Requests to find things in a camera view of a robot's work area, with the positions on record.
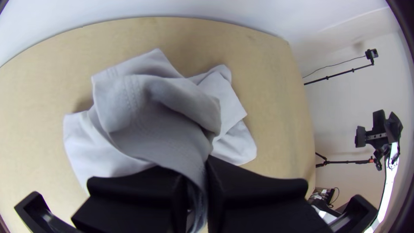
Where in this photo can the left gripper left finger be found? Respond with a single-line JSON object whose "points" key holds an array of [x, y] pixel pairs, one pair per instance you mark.
{"points": [[136, 200]]}

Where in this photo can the black tripod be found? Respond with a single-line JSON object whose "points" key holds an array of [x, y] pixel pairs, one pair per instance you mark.
{"points": [[339, 73]]}

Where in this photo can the light grey t-shirt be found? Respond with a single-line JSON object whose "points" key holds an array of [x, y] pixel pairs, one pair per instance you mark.
{"points": [[145, 113]]}

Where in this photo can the small black camera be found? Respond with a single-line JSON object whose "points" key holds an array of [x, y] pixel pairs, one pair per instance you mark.
{"points": [[371, 54]]}

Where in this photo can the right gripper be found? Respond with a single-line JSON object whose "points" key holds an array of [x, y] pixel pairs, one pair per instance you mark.
{"points": [[386, 127]]}

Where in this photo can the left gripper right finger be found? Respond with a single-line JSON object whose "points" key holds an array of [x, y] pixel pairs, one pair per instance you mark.
{"points": [[258, 207]]}

